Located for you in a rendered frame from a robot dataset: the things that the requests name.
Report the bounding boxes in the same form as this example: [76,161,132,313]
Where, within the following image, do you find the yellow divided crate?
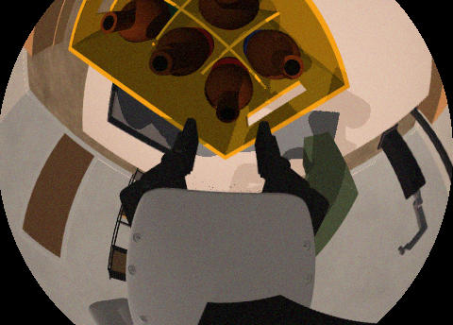
[69,0,350,160]

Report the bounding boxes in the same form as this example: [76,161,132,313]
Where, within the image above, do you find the brown glass bottle with red label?
[149,27,214,77]

